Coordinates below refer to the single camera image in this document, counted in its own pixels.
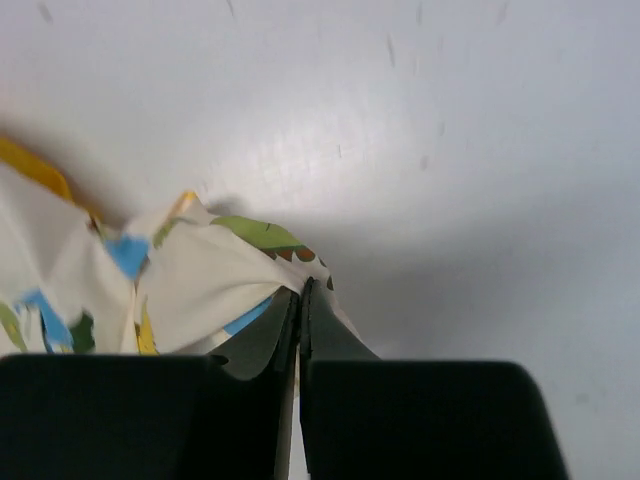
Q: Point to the cream printed baby jacket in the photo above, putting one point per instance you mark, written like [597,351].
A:
[181,280]

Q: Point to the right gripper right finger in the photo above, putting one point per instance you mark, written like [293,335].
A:
[363,417]

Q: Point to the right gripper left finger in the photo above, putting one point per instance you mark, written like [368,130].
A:
[222,415]

